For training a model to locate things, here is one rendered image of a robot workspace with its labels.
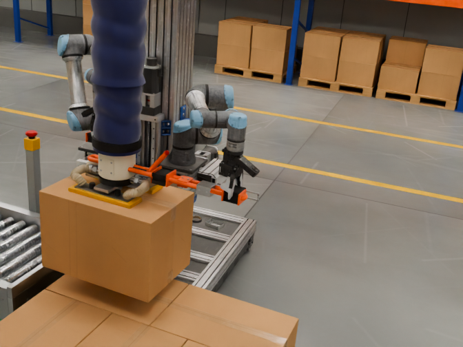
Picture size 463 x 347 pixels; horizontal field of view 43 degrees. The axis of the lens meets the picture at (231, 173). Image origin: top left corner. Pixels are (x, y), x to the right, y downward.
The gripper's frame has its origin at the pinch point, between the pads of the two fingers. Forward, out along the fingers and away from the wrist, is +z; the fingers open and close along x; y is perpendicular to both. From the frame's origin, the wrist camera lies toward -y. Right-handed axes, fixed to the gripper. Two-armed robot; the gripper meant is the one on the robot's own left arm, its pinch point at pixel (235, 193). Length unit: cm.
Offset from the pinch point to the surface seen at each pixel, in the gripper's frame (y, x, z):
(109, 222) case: 49, 22, 19
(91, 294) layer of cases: 65, 15, 67
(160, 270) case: 28, 13, 41
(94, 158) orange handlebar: 71, 3, 0
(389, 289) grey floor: -61, -159, 121
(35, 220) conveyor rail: 136, -28, 66
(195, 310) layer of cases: 14, 1, 66
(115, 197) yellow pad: 52, 13, 11
